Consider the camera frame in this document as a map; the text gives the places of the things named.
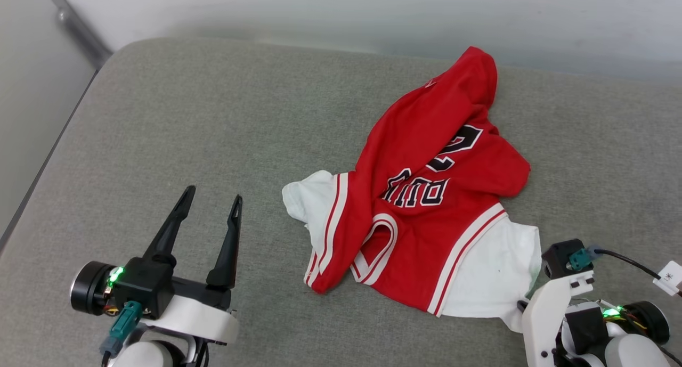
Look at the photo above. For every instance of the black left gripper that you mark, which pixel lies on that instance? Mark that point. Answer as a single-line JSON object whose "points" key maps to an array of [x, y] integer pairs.
{"points": [[90, 288]]}

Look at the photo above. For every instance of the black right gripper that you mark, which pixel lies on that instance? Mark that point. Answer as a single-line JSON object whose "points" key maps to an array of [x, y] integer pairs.
{"points": [[644, 316]]}

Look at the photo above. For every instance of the red and white basketball jersey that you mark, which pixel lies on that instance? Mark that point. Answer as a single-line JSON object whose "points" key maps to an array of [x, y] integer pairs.
{"points": [[415, 170]]}

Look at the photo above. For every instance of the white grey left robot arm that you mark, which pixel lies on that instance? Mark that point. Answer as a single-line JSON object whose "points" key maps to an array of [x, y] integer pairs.
{"points": [[144, 356]]}

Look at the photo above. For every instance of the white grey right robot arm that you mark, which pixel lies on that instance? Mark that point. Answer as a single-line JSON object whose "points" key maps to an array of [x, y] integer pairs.
{"points": [[634, 353]]}

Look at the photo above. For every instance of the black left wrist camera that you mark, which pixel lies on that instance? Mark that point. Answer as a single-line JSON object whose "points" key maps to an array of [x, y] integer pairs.
{"points": [[145, 287]]}

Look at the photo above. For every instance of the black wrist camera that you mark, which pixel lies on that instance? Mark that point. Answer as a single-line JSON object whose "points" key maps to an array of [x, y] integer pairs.
{"points": [[557, 258], [145, 287]]}

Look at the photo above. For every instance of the white left camera bracket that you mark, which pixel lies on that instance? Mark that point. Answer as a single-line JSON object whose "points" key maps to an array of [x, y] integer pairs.
{"points": [[197, 320]]}

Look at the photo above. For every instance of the white camera bracket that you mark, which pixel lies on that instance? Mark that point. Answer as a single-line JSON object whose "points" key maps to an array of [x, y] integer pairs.
{"points": [[546, 314], [197, 320]]}

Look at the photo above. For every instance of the teal right camera connector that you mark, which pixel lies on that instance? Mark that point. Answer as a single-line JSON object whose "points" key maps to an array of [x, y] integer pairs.
{"points": [[581, 258]]}

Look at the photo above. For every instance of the teal camera connector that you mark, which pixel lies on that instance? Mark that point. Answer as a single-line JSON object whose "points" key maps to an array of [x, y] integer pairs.
{"points": [[123, 321], [581, 258]]}

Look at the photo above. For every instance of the white right camera bracket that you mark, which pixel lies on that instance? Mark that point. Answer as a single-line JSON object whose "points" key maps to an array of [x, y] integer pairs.
{"points": [[546, 314]]}

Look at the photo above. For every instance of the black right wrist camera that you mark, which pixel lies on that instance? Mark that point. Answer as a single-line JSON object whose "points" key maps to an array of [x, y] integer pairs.
{"points": [[557, 258]]}

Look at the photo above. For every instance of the teal left camera connector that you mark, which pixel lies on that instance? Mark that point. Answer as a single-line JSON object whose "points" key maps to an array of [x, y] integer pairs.
{"points": [[123, 321]]}

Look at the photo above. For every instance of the dark metal rail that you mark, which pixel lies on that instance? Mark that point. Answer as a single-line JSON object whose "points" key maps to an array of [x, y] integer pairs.
{"points": [[80, 29]]}

